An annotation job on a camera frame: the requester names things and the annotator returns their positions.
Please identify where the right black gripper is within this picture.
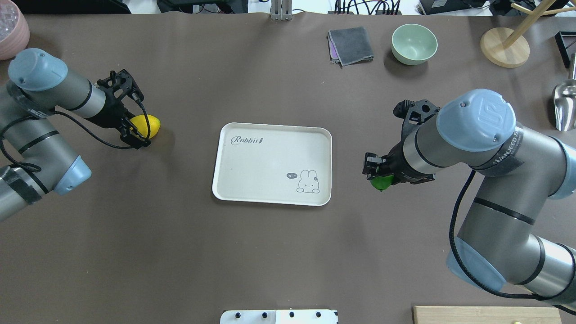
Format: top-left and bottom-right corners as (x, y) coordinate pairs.
(362, 100), (441, 185)

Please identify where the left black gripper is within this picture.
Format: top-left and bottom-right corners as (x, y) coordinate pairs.
(88, 70), (152, 149)

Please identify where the yellow lemon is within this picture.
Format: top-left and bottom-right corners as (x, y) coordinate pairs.
(129, 114), (161, 139)

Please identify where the green lime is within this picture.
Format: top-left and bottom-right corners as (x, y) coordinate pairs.
(369, 175), (394, 192)

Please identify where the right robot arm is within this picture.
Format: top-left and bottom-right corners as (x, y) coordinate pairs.
(363, 89), (575, 314)

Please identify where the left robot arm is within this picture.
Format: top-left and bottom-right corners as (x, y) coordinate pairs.
(0, 49), (157, 220)

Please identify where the white rabbit tray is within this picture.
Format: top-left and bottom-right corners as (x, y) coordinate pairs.
(212, 122), (333, 207)

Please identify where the mint green bowl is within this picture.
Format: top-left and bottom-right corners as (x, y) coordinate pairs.
(391, 24), (439, 66)

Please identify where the grey folded cloth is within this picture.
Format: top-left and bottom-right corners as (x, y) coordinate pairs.
(327, 27), (374, 67)

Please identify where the pink ribbed bowl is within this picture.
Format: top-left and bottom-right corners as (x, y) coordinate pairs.
(0, 0), (30, 61)

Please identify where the wooden cup tree stand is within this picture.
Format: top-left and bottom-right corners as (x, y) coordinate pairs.
(480, 0), (576, 68)

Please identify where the bamboo cutting board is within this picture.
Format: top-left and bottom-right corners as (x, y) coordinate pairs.
(412, 306), (562, 324)

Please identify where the silver metal scoop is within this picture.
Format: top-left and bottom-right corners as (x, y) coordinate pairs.
(553, 53), (576, 132)

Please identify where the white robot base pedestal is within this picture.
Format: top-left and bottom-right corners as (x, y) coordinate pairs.
(220, 308), (339, 324)

